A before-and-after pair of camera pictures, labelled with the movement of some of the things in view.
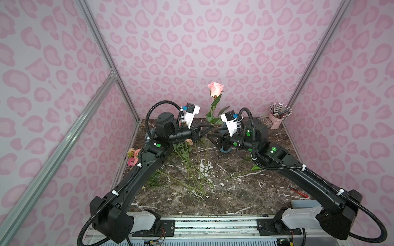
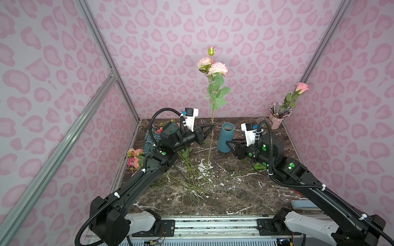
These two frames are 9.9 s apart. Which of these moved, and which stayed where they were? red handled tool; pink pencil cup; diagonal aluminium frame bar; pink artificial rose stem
Moved: pink artificial rose stem
Stayed: red handled tool; pink pencil cup; diagonal aluminium frame bar
